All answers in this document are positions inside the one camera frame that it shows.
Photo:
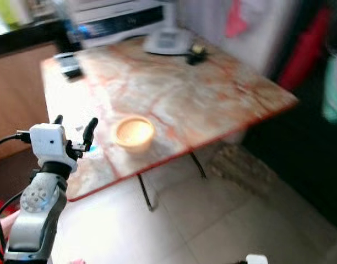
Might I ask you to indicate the person's bare hand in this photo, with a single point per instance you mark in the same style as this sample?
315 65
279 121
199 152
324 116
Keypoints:
7 228

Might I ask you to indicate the small orange bowl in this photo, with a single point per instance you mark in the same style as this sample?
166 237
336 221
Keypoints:
135 133

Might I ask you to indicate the wooden cabinet with black top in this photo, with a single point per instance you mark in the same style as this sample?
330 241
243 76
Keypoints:
14 99

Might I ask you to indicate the black metal table leg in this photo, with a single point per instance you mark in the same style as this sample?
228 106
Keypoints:
198 165
147 195

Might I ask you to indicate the marble pattern folding table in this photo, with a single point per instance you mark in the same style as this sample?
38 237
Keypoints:
196 99

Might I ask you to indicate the dark blue white box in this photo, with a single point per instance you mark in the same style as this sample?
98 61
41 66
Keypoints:
119 25

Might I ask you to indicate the white fan base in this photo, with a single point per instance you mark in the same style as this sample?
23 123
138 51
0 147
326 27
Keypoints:
168 41

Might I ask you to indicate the green plastic bottle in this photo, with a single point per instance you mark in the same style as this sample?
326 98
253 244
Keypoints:
6 12

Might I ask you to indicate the small black yellow object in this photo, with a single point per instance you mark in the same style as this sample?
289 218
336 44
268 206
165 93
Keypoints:
197 55

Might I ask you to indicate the brown patterned floor mat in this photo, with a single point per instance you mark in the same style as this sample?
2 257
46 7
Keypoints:
240 168

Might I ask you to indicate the pink hanging cloth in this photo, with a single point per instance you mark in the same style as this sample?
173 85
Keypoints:
236 21

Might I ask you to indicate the red hanging bag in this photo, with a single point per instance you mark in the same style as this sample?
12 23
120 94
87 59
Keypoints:
306 49

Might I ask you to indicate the teal hanging cloth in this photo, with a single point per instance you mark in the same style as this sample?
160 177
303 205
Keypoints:
335 93

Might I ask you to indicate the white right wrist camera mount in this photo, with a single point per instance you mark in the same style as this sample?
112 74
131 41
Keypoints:
256 259

